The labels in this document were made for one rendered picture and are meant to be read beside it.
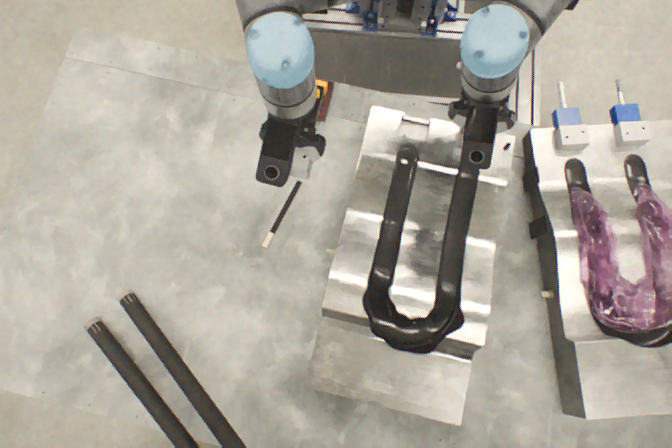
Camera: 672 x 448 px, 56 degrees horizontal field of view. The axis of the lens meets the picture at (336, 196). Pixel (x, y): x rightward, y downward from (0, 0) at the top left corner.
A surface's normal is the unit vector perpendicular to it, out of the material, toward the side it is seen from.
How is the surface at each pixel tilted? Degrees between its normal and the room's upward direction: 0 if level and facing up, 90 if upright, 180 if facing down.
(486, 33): 11
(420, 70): 0
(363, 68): 0
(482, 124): 38
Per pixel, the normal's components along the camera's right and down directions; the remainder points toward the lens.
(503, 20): -0.18, -0.15
